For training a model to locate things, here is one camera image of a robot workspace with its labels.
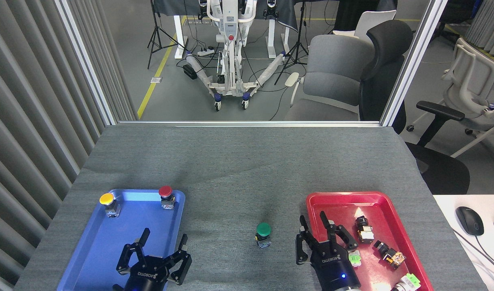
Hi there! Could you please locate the silver aluminium rail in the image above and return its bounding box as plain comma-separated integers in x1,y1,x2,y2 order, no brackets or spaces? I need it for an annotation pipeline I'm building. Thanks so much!
118,120,383,127

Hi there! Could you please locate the black knob switch white base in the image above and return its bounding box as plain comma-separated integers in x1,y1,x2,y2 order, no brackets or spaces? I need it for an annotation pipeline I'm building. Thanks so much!
355,216,374,244

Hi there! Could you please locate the black tripod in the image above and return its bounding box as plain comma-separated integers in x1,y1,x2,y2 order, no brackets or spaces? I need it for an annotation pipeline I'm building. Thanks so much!
147,0,187,70
274,0,310,85

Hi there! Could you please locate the white stand on wheels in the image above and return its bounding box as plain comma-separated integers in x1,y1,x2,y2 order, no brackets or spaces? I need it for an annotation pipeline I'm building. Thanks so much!
185,0,288,112

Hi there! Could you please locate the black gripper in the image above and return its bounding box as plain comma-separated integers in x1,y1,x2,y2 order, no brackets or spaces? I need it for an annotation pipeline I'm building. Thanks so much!
296,211,361,291
117,228,192,291

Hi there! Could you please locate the white desk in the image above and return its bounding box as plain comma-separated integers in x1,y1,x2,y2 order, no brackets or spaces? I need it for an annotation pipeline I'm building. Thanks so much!
433,195,494,291

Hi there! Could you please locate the red mushroom push button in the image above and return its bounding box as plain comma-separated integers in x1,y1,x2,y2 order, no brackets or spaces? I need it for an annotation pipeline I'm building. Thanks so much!
158,186,176,210

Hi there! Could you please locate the black office chair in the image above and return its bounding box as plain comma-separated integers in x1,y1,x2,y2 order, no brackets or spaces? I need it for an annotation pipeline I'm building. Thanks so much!
359,19,470,195

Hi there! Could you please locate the blue plastic tray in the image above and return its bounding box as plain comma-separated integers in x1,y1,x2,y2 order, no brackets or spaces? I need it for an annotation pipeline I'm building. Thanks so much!
57,189,186,291

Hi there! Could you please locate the black knob switch amber base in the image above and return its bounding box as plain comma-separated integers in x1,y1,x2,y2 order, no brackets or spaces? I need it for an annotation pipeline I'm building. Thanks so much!
373,240,406,270

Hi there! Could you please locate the yellow mushroom push button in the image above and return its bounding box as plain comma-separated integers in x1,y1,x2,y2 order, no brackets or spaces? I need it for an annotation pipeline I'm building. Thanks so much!
99,193,121,218

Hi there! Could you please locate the grey upholstered office chair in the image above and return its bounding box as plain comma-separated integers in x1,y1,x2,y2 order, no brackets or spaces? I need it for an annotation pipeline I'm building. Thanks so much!
284,34,375,121

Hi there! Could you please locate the white desk leg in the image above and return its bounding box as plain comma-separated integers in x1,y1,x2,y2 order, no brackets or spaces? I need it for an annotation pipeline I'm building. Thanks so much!
267,18,290,59
173,15,189,60

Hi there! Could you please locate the silver aluminium post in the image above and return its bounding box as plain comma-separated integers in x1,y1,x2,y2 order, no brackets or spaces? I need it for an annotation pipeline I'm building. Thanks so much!
55,0,118,126
380,0,448,127

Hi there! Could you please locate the white mesh office chair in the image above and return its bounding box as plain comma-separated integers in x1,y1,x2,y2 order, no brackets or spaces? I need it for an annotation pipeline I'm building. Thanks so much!
406,38,494,172

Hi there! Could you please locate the red plastic tray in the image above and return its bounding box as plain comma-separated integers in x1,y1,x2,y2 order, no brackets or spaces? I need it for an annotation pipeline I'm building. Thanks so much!
306,192,434,291

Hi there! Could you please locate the silver switch green white base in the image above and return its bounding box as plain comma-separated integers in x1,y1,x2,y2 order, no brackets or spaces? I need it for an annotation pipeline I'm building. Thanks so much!
392,273,422,291

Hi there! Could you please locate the black table cloth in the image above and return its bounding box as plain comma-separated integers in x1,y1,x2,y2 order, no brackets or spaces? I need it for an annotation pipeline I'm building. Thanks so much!
152,0,300,33

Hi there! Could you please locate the grey ribbed partition panel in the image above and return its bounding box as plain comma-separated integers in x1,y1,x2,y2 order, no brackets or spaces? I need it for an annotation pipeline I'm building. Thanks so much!
465,0,494,61
0,0,138,291

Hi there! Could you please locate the black computer mouse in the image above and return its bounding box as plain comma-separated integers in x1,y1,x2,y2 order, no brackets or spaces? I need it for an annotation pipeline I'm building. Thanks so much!
456,206,484,236

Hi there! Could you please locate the green mushroom push button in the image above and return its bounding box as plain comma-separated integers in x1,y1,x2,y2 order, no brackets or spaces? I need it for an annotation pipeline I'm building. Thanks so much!
255,222,272,249

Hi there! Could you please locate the white plastic chair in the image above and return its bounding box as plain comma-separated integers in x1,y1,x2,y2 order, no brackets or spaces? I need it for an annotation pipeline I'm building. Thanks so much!
333,10,397,41

